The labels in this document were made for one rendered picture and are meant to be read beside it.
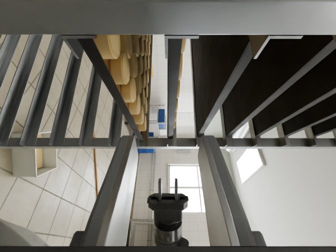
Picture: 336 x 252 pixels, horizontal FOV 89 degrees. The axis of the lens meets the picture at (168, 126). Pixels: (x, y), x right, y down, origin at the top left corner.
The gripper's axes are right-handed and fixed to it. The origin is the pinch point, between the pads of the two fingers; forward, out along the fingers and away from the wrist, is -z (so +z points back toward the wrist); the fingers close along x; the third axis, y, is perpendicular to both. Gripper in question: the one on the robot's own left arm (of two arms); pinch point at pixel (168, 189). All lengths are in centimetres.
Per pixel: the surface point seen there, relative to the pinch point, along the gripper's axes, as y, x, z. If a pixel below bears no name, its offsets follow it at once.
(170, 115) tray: -13.8, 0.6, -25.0
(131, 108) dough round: -13.1, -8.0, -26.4
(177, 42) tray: 3.0, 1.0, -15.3
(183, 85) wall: -181, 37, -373
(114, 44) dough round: 2.0, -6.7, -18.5
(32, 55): -14, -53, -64
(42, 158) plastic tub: -97, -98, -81
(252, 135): -29, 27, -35
